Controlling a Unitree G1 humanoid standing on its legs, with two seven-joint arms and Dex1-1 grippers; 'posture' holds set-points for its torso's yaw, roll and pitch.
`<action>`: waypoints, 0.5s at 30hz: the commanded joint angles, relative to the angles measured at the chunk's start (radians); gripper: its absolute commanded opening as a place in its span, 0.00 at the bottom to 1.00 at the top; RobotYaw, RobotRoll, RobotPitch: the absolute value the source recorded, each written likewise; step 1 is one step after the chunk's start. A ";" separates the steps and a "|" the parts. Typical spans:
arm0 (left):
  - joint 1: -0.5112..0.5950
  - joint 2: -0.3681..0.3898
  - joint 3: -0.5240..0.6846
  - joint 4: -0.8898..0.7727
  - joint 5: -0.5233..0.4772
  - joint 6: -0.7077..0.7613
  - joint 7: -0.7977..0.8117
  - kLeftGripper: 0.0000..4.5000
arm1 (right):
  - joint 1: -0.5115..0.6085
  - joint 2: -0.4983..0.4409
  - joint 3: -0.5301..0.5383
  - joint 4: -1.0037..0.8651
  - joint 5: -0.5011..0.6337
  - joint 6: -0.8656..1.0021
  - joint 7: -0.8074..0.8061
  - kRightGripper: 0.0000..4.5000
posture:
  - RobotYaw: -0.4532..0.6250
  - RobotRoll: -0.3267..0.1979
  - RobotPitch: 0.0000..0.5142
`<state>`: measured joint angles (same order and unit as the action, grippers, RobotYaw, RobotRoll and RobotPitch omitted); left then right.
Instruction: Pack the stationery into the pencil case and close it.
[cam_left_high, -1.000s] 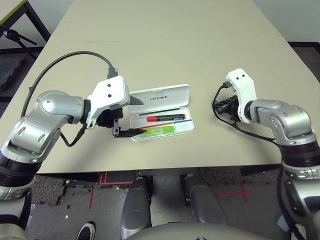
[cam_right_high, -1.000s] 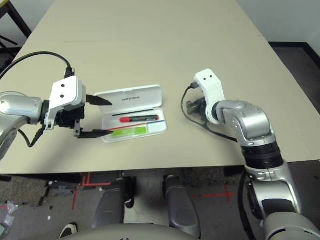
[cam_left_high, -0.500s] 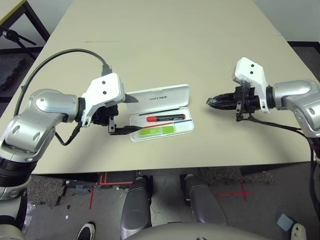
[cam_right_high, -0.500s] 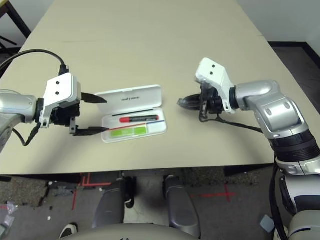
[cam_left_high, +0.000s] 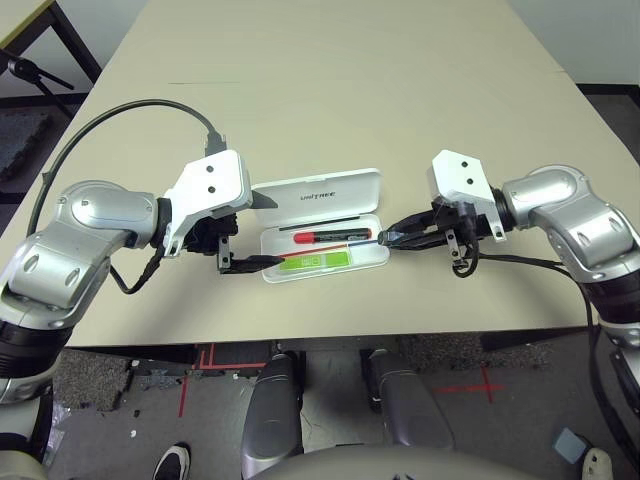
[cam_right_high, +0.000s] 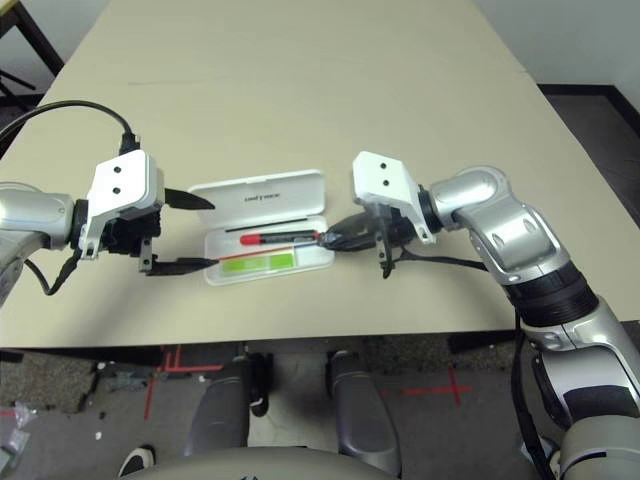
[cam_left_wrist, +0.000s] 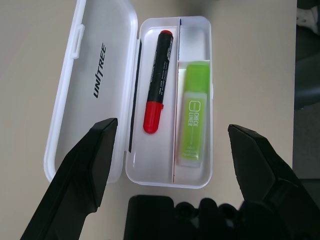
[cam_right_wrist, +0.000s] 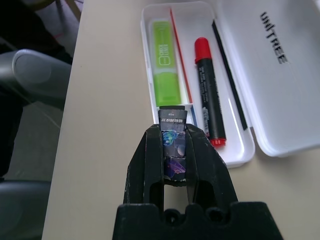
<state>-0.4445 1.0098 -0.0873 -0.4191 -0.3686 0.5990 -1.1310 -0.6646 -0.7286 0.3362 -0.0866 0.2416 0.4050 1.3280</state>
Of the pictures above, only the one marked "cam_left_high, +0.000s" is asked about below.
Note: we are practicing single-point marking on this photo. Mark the white plastic pencil case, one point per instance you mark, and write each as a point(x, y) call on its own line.
point(325, 192)

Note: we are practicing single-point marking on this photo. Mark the grey robot right leg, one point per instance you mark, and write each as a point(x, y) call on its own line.
point(410, 400)

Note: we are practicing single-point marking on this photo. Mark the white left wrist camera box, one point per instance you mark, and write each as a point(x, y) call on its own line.
point(215, 180)

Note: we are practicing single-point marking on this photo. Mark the small blue-grey box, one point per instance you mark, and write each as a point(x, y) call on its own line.
point(570, 445)

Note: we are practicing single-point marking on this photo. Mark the grey robot torso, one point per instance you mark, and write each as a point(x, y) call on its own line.
point(375, 467)

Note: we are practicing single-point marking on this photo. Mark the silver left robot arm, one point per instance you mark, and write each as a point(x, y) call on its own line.
point(95, 215)

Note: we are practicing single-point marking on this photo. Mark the dark foam floor mat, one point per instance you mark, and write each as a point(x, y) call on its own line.
point(22, 145)

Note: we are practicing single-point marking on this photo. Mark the black table base bar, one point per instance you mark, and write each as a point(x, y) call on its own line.
point(150, 355)
point(525, 339)

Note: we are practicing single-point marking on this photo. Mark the speckled brown floor mat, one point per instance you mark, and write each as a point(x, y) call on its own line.
point(450, 352)
point(90, 380)

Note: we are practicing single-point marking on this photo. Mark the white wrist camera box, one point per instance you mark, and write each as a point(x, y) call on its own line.
point(215, 180)
point(460, 175)

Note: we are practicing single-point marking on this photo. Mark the black and white shoe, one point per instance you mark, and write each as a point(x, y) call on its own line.
point(172, 462)

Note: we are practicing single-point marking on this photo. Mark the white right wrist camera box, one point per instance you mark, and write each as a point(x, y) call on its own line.
point(460, 175)

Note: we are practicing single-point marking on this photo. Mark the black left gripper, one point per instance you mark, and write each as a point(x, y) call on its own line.
point(210, 235)

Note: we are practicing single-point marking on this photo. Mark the grey robot leg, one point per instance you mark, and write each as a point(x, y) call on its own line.
point(410, 400)
point(272, 410)

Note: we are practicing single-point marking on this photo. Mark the black marker with red cap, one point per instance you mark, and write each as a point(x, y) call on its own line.
point(330, 235)

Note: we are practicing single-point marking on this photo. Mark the grey robot left leg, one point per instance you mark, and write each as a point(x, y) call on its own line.
point(272, 410)

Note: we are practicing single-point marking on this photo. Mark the black tripod stand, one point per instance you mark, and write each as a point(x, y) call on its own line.
point(25, 67)

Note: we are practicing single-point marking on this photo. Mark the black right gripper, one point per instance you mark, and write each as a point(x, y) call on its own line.
point(462, 215)

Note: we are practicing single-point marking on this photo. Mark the side table with black frame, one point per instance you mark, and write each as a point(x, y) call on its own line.
point(75, 50)

